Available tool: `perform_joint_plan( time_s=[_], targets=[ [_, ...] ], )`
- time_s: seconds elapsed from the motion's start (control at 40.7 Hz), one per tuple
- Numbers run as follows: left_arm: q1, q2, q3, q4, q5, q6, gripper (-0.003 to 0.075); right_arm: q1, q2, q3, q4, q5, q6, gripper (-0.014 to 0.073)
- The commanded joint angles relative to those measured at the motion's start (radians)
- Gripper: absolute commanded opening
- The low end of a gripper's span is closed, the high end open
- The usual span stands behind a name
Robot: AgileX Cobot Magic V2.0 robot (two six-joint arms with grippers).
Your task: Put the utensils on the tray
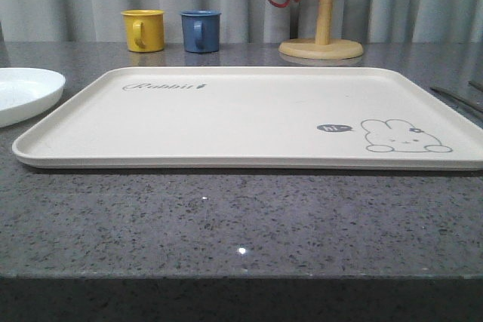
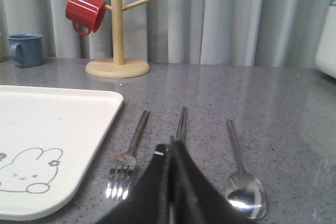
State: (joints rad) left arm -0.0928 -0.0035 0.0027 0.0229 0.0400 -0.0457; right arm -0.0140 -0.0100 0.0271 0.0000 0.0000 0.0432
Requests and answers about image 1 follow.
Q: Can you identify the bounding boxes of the cream rabbit serving tray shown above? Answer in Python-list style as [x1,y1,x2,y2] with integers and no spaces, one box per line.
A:
[12,67,482,170]

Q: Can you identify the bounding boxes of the wooden mug tree stand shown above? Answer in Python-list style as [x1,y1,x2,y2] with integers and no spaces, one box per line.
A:
[278,0,364,60]

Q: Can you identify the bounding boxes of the white round plate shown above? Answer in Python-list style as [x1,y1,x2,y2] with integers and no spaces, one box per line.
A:
[1,68,66,127]

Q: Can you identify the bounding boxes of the silver metal fork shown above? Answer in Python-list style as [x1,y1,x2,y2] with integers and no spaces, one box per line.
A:
[430,86,483,114]

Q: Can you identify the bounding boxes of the yellow enamel mug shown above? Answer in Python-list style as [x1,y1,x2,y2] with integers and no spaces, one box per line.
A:
[122,10,165,53]

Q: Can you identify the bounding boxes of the blue enamel mug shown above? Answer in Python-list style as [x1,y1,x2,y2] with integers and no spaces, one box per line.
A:
[180,10,221,53]

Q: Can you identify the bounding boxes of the grey pleated curtain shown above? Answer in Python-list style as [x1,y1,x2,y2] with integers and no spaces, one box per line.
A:
[1,0,482,43]

